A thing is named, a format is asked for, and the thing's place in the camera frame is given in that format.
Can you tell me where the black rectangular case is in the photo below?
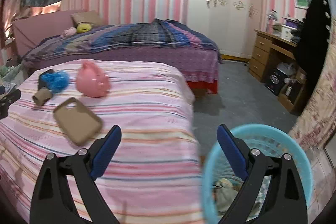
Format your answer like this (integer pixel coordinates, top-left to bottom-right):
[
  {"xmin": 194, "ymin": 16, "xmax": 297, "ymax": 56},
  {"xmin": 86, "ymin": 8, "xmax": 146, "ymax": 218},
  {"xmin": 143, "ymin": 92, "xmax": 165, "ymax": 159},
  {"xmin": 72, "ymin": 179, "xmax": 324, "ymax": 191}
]
[{"xmin": 38, "ymin": 69, "xmax": 54, "ymax": 90}]

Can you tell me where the mauve bed headboard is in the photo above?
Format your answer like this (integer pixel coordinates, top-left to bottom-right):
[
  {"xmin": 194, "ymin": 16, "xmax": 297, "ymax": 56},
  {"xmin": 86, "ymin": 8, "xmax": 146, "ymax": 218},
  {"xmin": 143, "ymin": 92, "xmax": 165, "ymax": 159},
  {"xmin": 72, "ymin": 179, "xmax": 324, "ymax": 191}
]
[{"xmin": 12, "ymin": 10, "xmax": 83, "ymax": 56}]

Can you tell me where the light blue plastic basket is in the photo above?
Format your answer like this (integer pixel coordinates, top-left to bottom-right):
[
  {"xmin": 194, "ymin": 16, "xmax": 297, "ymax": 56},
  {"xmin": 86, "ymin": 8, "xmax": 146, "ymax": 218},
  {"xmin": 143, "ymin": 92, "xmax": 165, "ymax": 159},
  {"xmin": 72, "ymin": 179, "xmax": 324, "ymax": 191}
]
[{"xmin": 201, "ymin": 123, "xmax": 313, "ymax": 223}]

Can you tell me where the tan phone case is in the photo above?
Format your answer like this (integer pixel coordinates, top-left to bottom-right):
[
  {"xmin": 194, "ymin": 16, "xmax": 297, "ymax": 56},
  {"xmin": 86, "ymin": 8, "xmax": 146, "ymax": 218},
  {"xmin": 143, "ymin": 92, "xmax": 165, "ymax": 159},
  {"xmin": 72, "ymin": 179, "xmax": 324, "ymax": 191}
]
[{"xmin": 53, "ymin": 97, "xmax": 103, "ymax": 146}]

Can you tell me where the pink plush toy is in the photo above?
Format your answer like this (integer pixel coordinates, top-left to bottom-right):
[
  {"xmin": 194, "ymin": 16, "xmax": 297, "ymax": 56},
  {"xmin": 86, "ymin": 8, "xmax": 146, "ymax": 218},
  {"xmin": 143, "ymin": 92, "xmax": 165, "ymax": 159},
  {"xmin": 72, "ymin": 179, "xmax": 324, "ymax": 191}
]
[{"xmin": 60, "ymin": 27, "xmax": 77, "ymax": 38}]

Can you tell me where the yellow plush toy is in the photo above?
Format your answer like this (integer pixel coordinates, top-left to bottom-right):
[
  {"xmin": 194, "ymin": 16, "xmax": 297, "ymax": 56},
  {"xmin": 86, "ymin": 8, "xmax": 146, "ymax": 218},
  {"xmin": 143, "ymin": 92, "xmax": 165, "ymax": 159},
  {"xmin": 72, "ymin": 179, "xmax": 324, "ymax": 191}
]
[{"xmin": 76, "ymin": 23, "xmax": 92, "ymax": 34}]

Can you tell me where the pink striped bedsheet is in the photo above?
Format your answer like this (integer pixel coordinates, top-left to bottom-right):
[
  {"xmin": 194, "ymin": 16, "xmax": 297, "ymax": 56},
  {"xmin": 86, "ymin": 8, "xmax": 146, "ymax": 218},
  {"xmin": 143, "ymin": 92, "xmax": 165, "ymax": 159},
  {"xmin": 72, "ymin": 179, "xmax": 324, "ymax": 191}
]
[{"xmin": 1, "ymin": 60, "xmax": 205, "ymax": 223}]

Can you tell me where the brown pillow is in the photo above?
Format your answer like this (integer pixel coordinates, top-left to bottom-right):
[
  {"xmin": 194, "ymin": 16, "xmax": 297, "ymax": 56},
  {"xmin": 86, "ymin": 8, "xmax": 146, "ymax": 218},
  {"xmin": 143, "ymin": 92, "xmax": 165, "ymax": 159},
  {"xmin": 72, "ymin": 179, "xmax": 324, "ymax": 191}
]
[{"xmin": 71, "ymin": 11, "xmax": 105, "ymax": 28}]

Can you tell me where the black bag under desk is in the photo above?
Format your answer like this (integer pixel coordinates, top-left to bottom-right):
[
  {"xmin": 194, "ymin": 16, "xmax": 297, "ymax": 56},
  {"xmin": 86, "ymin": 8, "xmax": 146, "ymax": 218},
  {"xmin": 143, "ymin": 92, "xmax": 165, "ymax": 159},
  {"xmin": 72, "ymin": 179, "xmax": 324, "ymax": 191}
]
[{"xmin": 265, "ymin": 69, "xmax": 287, "ymax": 96}]

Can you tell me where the purple plaid bed quilt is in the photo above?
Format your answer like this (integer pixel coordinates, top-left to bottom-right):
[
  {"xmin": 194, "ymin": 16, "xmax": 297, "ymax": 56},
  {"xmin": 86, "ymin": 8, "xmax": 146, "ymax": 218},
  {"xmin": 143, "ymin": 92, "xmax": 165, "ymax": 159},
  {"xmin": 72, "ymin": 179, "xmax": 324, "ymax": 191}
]
[{"xmin": 22, "ymin": 18, "xmax": 221, "ymax": 67}]

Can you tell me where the wooden desk with drawers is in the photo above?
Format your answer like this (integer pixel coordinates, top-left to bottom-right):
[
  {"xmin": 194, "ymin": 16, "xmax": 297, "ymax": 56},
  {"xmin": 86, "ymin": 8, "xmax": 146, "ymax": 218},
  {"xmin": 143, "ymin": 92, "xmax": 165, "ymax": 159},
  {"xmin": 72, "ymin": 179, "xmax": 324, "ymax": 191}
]
[{"xmin": 249, "ymin": 31, "xmax": 306, "ymax": 116}]

